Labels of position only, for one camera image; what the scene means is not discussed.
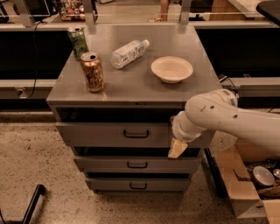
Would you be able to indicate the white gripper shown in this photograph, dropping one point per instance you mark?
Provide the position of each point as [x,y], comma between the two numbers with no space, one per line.
[178,129]

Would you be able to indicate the grey top drawer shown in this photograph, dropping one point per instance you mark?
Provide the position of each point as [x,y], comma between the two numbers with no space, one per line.
[116,134]

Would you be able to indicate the grey drawer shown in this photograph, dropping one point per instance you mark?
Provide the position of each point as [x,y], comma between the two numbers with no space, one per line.
[138,184]
[116,134]
[126,164]

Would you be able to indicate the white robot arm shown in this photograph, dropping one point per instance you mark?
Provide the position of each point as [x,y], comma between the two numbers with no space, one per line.
[217,110]

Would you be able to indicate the grey metal drawer cabinet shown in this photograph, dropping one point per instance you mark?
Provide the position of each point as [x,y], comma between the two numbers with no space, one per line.
[134,94]

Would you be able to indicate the grey bottom drawer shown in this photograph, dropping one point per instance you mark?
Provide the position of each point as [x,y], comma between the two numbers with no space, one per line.
[138,184]

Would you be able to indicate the grey middle drawer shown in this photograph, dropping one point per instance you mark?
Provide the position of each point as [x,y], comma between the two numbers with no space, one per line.
[126,164]

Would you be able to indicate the brown cardboard box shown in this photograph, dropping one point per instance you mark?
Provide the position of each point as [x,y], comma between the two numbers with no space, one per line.
[241,191]

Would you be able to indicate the white paper bowl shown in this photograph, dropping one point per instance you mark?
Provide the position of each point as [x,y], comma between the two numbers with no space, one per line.
[171,69]

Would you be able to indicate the silver metal bowl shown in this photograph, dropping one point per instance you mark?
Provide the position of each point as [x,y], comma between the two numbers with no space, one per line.
[263,176]

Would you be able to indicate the clear plastic water bottle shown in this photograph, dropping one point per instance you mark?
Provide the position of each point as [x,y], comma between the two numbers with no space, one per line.
[128,53]

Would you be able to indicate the orange soda can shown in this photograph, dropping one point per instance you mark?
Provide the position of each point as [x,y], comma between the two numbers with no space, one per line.
[91,66]

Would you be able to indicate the person's leg with sandal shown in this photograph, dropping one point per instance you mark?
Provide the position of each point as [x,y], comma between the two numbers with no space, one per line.
[163,13]

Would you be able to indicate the black chair leg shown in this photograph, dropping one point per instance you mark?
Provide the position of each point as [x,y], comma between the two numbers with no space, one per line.
[40,190]

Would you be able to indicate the green soda can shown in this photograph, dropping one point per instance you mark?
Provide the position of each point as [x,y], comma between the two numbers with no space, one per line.
[78,39]

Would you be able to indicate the rack of colourful cans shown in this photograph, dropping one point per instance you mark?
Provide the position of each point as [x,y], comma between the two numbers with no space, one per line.
[71,10]

